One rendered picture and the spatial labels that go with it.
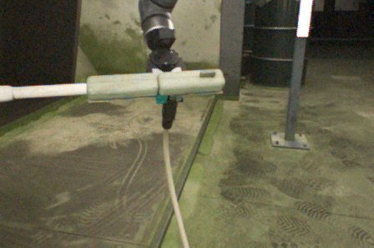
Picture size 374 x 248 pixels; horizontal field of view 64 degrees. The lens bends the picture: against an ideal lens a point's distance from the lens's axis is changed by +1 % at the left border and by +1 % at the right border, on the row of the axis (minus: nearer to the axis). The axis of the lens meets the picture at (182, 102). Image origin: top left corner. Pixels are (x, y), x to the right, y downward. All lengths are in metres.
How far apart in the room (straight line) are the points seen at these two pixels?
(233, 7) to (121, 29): 0.98
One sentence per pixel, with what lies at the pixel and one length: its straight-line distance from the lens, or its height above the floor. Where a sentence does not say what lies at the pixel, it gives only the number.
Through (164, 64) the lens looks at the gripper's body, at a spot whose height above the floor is 0.60.
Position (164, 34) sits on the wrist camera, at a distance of 0.71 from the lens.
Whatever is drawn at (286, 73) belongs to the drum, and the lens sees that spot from 3.06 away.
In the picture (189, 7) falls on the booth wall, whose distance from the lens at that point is 2.56.
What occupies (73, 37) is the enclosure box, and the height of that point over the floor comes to 0.65.
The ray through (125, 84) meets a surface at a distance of 0.65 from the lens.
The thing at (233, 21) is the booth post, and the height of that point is 0.67.
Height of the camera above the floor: 0.73
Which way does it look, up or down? 17 degrees down
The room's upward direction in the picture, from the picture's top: straight up
